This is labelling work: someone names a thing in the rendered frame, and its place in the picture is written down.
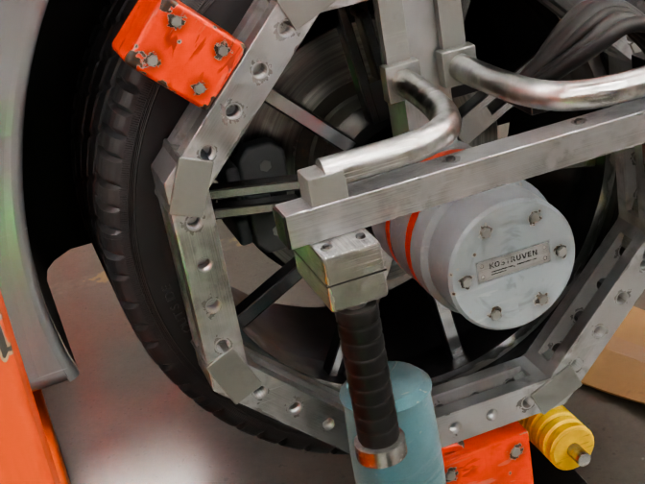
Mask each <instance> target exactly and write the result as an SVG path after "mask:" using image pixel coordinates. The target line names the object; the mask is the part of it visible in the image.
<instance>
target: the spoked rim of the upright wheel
mask: <svg viewBox="0 0 645 484"><path fill-rule="evenodd" d="M478 1H479V2H480V3H481V5H482V6H483V8H484V9H485V11H486V13H487V14H488V16H489V18H490V21H491V22H492V24H493V26H494V29H495V31H496V33H497V35H498V37H499V40H500V43H501V45H502V49H503V52H504V56H505V59H506V64H507V67H506V68H505V70H508V71H511V72H514V73H516V74H519V73H520V72H521V71H522V70H523V69H524V68H525V67H526V66H527V64H528V63H529V62H530V61H531V60H532V59H533V58H534V56H535V55H536V53H537V52H538V50H539V48H540V46H541V45H542V43H543V42H544V41H545V39H546V38H547V37H548V36H549V34H550V33H551V32H552V30H553V29H554V28H555V26H556V25H557V24H558V23H559V21H560V20H561V18H559V17H558V16H557V15H555V14H554V13H553V12H551V11H550V10H549V9H547V8H546V7H545V6H543V5H542V4H541V3H539V1H538V0H478ZM356 5H358V6H359V8H361V9H363V10H364V11H365V12H366V13H367V17H366V18H365V19H360V18H357V17H355V16H354V19H355V22H356V25H357V28H358V32H359V35H360V38H361V41H362V44H363V47H364V50H365V54H366V57H367V60H368V63H369V67H370V72H371V77H368V74H367V70H366V67H365V65H364V62H363V58H362V55H361V52H360V49H359V45H358V42H357V39H356V36H355V33H354V30H353V27H352V24H351V20H350V17H349V15H348V14H347V12H346V9H347V7H346V6H345V7H341V8H338V9H334V10H331V12H332V16H333V19H334V22H335V25H336V28H337V32H338V35H339V38H340V41H341V43H342V47H343V50H344V53H345V56H346V61H347V65H348V68H349V71H350V74H351V77H352V80H353V83H354V86H355V89H356V92H357V96H358V99H359V102H360V105H361V108H360V109H358V110H356V111H355V112H353V113H352V114H351V115H350V116H349V117H348V118H347V119H346V120H344V122H343V123H342V124H341V125H340V126H339V127H338V128H337V127H335V126H333V125H332V124H330V123H329V122H327V121H326V120H324V119H323V118H321V117H319V115H317V114H316V113H314V112H313V111H311V110H310V109H308V108H306V107H304V106H303V105H301V104H300V103H298V102H297V101H295V100H294V99H292V98H290V97H289V96H287V95H286V94H284V93H283V92H281V91H280V90H278V89H276V88H275V87H273V88H272V90H271V91H270V93H269V94H268V96H267V97H266V99H265V101H264V103H265V104H267V105H269V106H270V107H272V108H273V109H275V110H277V111H279V112H280V113H282V114H283V115H285V116H286V117H288V118H290V119H291V120H293V121H294V122H296V123H298V124H299V125H301V126H302V127H303V128H304V129H306V130H308V131H309V132H311V133H313V134H314V135H316V136H318V137H319V138H321V139H322V140H324V141H326V142H327V146H326V148H325V150H324V153H323V156H324V157H326V156H329V155H333V154H336V153H340V152H342V151H346V150H349V149H353V148H356V147H360V146H363V145H367V144H370V143H373V142H376V141H380V140H383V139H387V138H390V137H393V132H392V126H391V119H390V113H389V107H388V103H387V102H386V101H385V100H384V94H383V88H382V82H381V75H380V69H379V65H381V64H382V61H381V55H380V49H379V42H378V39H377V36H376V32H375V30H374V27H373V23H372V20H371V16H370V11H369V7H368V4H367V1H365V2H361V3H357V4H356ZM607 75H608V74H607V71H606V68H605V66H604V64H603V61H602V59H601V56H600V54H599V55H597V56H596V57H594V58H593V59H591V60H589V61H588V62H586V63H585V64H583V65H582V66H580V67H579V68H577V69H575V70H574V71H572V72H571V73H569V74H567V75H566V76H564V77H563V78H561V79H559V81H574V80H583V79H590V78H596V77H602V76H607ZM609 107H611V106H609ZM609 107H603V108H598V109H585V110H575V111H552V110H549V111H546V112H543V113H540V114H536V115H530V114H528V113H526V112H524V111H523V110H521V109H518V108H516V107H514V106H512V105H510V104H508V103H506V102H504V100H501V99H498V98H496V97H493V96H491V95H488V94H487V93H484V92H482V91H478V92H477V93H476V94H474V95H473V96H472V97H471V98H470V99H468V100H467V101H466V102H465V103H464V104H463V105H461V106H460V107H459V108H458V110H459V113H460V114H461V118H462V126H461V131H460V133H459V135H458V136H457V140H459V141H462V142H464V143H465V144H467V145H469V144H470V143H471V142H472V141H473V140H475V139H476V138H477V137H478V136H479V135H481V134H482V133H483V132H484V131H485V130H487V129H488V128H489V127H490V126H491V125H492V124H494V123H495V122H496V121H497V120H498V119H499V118H501V117H502V116H503V115H504V114H505V113H506V112H508V111H509V110H511V116H510V126H509V132H508V136H512V135H515V134H519V133H524V132H528V131H530V130H534V129H537V128H541V127H544V126H547V125H551V124H554V123H558V122H561V121H563V120H567V119H570V118H574V117H577V116H581V115H584V114H587V113H591V112H593V111H597V110H600V109H606V108H609ZM615 172H616V168H615V153H611V154H607V155H604V156H601V157H596V158H593V159H590V160H586V161H583V162H580V163H576V164H573V165H570V166H567V167H563V168H561V169H558V170H554V171H551V172H548V173H544V174H541V175H538V176H534V177H531V178H529V179H526V180H525V181H526V182H528V183H530V184H531V185H533V186H534V187H535V188H536V189H538V191H539V192H540V193H541V194H542V195H543V196H544V198H545V199H546V201H547V202H548V203H549V204H550V205H552V206H553V207H555V208H556V209H557V210H558V211H559V212H560V213H561V214H562V215H563V216H564V217H565V219H566V220H567V222H568V224H569V226H570V228H571V229H572V233H573V236H574V241H575V260H574V265H573V270H572V273H571V276H570V279H569V281H568V283H567V284H566V286H565V288H564V290H563V291H562V293H561V295H560V296H559V298H558V299H557V300H556V301H555V302H554V304H553V305H552V306H551V307H550V308H549V309H548V310H546V311H545V312H544V313H543V314H542V315H540V316H539V317H537V318H536V319H534V320H533V321H532V322H530V323H528V324H526V325H523V326H521V327H515V328H511V329H504V330H494V329H487V328H483V327H478V326H476V325H475V324H473V323H472V322H470V321H469V320H467V319H466V318H465V317H464V316H463V315H462V314H460V313H457V312H454V311H452V310H450V309H448V308H446V307H445V306H443V305H442V304H440V303H439V302H438V301H437V300H436V299H435V298H434V297H432V296H431V295H430V294H429V293H428V292H427V291H426V290H424V289H423V288H422V287H421V286H420V285H419V284H418V282H417V281H415V280H414V279H413V278H410V279H409V280H407V281H405V282H403V283H402V284H400V285H398V286H397V287H395V288H393V289H391V290H388V295H387V296H386V297H383V298H380V299H377V302H378V305H379V311H380V316H379V317H380V318H381V323H382V328H383V330H382V332H383V334H384V340H385V349H386V352H387V357H388V361H401V362H406V363H410V364H412V365H414V366H416V367H418V368H420V369H422V370H424V371H425V372H426V373H428V374H429V376H430V378H431V381H432V387H434V386H437V385H440V384H443V383H445V382H448V381H451V380H454V379H457V378H459V377H462V376H465V375H470V374H473V373H475V372H477V371H479V370H481V369H482V368H484V367H486V366H488V365H489V364H490V363H492V362H493V361H495V360H496V359H498V358H499V357H501V356H502V355H504V354H505V353H506V352H508V351H509V350H511V349H512V348H513V347H515V346H516V345H517V344H518V343H520V342H521V341H522V340H523V339H524V338H526V337H527V336H528V335H529V334H530V333H531V332H532V331H533V330H534V329H536V328H537V327H538V326H539V325H540V324H541V323H542V322H543V321H544V319H545V318H546V317H547V316H548V315H549V314H550V313H551V312H552V311H553V310H554V308H555V307H556V306H557V305H558V304H559V302H560V301H561V299H562V298H563V297H564V296H565V294H566V293H567V291H568V290H569V289H570V287H571V286H572V284H573V283H574V281H575V280H576V278H577V277H578V275H579V274H580V273H581V271H582V269H583V268H584V266H585V263H586V262H587V260H588V258H589V256H590V254H591V252H592V250H593V248H594V246H595V243H596V241H597V239H598V236H599V234H600V231H601V229H602V226H603V224H604V221H605V218H606V215H607V212H608V209H609V202H610V198H611V194H612V189H613V185H614V180H615ZM294 190H295V194H287V195H278V196H271V197H262V198H254V199H247V200H238V201H230V202H221V203H214V204H212V206H213V210H214V215H215V219H216V220H217V219H225V218H232V217H240V216H249V215H256V214H264V213H272V212H273V206H275V205H278V204H281V203H285V202H288V201H291V200H294V199H297V198H301V194H300V188H299V179H298V174H295V175H286V176H277V177H269V178H261V179H252V180H243V181H228V182H219V183H212V184H211V185H210V187H209V193H210V198H211V201H213V200H221V199H229V198H237V197H246V196H253V195H262V194H270V193H278V192H286V191H294ZM301 279H302V276H301V275H300V274H299V272H298V269H297V264H296V260H295V257H293V258H292V259H291V260H289V261H288V262H287V263H286V264H285V265H284V266H282V267H281V268H280V269H279V270H278V271H277V272H275V273H274V274H273V275H272V276H271V277H270V278H268V279H267V280H266V281H265V282H263V283H262V284H261V285H260V286H259V287H258V288H256V289H255V290H254V291H253V292H252V293H251V294H249V295H248V294H246V293H244V292H242V291H240V290H238V289H236V288H234V287H232V286H230V288H231V293H232V297H233V301H234V305H235V310H236V314H237V319H238V323H239V327H240V331H241V336H242V340H243V345H244V346H245V347H247V348H249V349H251V350H253V351H256V352H258V353H260V354H263V355H265V356H267V357H269V358H271V359H272V360H274V361H276V362H278V363H280V364H282V365H284V366H286V367H288V368H290V369H292V370H294V371H296V372H298V373H300V374H302V375H305V376H307V377H309V378H312V379H314V380H316V381H318V382H319V383H321V384H323V385H325V386H327V387H329V388H331V389H333V390H335V391H337V392H340V390H341V387H342V385H343V384H344V383H345V382H346V368H345V363H344V359H343V353H342V348H341V342H340V340H341V339H340V337H339V332H338V327H337V325H338V324H337V322H336V316H335V312H332V311H331V310H330V309H329V308H328V307H327V306H324V307H301V306H291V305H285V304H279V303H275V301H276V300H278V299H279V298H280V297H281V296H282V295H283V294H285V293H286V292H287V291H288V290H289V289H290V288H292V287H293V286H294V285H295V284H296V283H298V282H299V281H300V280H301Z"/></svg>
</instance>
